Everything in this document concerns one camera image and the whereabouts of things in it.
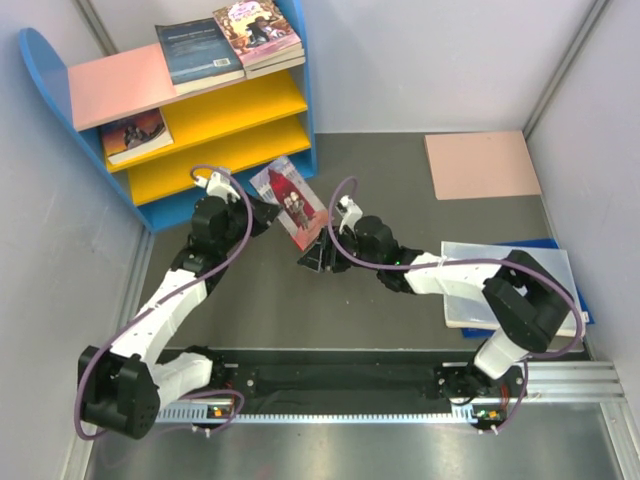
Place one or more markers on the pink board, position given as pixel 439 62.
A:
pixel 477 165

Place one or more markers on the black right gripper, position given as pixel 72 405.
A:
pixel 325 253

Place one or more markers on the book on shelf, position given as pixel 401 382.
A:
pixel 134 136

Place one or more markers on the blue treehouse paperback book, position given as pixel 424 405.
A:
pixel 285 59

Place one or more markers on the blue pink yellow bookshelf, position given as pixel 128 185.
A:
pixel 241 125

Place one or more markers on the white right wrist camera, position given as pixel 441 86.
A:
pixel 350 213

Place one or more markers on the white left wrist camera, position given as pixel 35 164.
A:
pixel 219 186

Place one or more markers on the dark blue paperback book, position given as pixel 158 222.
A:
pixel 198 55

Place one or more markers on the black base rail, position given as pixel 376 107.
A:
pixel 316 382

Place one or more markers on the pink purple paperback book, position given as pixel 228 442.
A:
pixel 257 31

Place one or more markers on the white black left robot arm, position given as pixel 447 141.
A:
pixel 122 387

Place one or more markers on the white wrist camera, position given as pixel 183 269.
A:
pixel 350 213
pixel 219 186

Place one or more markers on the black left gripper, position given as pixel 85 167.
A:
pixel 263 213

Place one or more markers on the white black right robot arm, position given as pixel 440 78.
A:
pixel 529 304

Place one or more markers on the red pink picture book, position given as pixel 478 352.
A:
pixel 303 214

